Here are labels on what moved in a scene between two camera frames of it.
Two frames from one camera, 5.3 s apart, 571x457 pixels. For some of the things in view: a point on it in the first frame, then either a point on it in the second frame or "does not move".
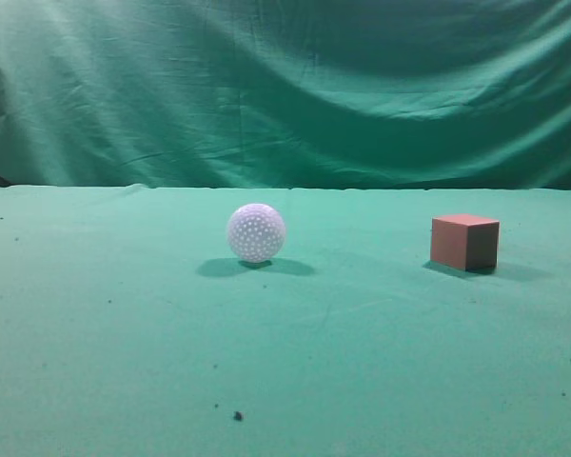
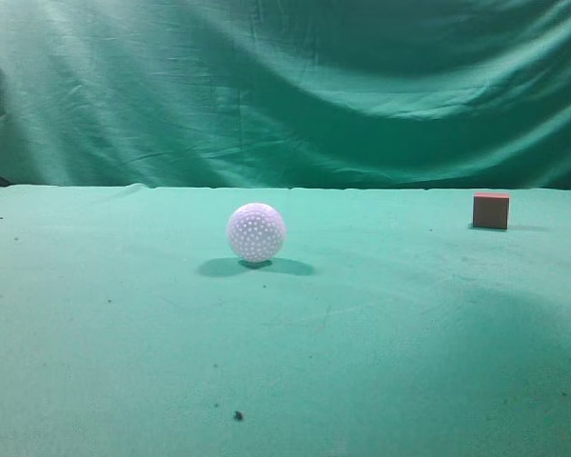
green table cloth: [117, 322] does not move
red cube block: [464, 242] to [491, 210]
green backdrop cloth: [335, 94] does not move
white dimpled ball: [256, 232] does not move
